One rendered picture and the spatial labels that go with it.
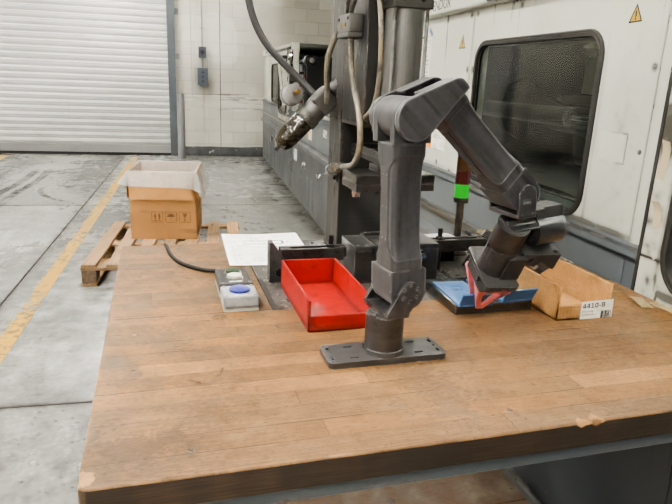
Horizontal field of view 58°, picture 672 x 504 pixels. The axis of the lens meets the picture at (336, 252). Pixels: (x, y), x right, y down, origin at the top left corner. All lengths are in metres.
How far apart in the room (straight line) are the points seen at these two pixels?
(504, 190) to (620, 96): 0.78
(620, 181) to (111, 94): 9.38
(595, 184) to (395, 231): 0.96
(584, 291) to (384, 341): 0.54
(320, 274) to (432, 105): 0.55
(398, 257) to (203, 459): 0.40
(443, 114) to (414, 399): 0.41
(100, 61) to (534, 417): 9.96
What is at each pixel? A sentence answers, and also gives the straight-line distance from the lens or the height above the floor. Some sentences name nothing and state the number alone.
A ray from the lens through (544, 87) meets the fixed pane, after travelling 2.05.
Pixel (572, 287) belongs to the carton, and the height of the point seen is 0.92.
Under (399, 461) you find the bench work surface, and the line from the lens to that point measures 0.80.
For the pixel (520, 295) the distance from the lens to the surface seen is 1.26.
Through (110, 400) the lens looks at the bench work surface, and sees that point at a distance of 0.91.
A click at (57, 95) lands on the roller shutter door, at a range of 10.63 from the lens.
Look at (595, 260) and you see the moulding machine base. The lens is 1.75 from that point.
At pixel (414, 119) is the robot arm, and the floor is 1.28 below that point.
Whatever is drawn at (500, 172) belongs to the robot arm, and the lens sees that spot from 1.00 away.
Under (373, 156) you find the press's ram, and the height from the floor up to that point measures 1.17.
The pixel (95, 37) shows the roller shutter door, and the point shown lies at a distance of 10.52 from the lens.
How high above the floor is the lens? 1.33
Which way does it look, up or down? 16 degrees down
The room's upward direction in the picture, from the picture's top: 2 degrees clockwise
